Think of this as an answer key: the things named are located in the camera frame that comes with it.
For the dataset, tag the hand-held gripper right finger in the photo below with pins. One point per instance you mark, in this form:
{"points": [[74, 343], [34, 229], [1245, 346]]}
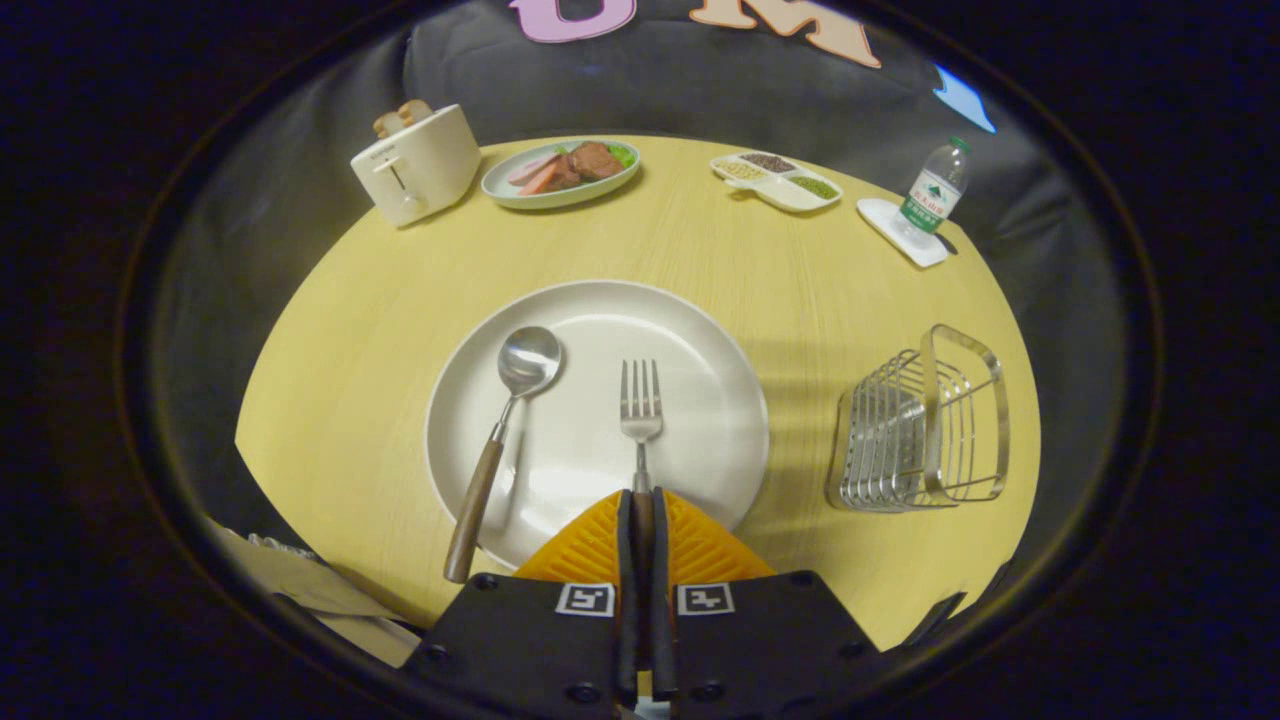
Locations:
{"points": [[661, 560]]}

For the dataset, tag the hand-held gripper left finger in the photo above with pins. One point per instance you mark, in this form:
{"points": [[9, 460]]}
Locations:
{"points": [[626, 560]]}

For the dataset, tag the large white plate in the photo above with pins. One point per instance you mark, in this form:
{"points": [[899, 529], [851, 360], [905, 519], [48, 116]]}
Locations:
{"points": [[700, 400]]}

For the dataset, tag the beige cloth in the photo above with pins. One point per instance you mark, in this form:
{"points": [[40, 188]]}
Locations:
{"points": [[300, 580]]}

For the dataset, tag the green plate of food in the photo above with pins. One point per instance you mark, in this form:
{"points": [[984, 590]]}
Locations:
{"points": [[562, 172]]}

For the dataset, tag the divided white dish of grains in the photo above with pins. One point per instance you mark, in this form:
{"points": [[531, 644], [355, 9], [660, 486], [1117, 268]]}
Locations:
{"points": [[776, 179]]}

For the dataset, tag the white square coaster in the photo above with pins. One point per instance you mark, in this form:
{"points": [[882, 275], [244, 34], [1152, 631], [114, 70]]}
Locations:
{"points": [[885, 222]]}

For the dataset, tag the white toaster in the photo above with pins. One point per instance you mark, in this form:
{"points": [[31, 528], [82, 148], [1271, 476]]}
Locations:
{"points": [[425, 160]]}

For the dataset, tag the plastic water bottle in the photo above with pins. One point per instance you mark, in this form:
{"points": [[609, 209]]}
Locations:
{"points": [[934, 193]]}

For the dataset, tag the toast slices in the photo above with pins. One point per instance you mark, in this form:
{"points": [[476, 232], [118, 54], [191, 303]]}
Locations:
{"points": [[402, 114]]}

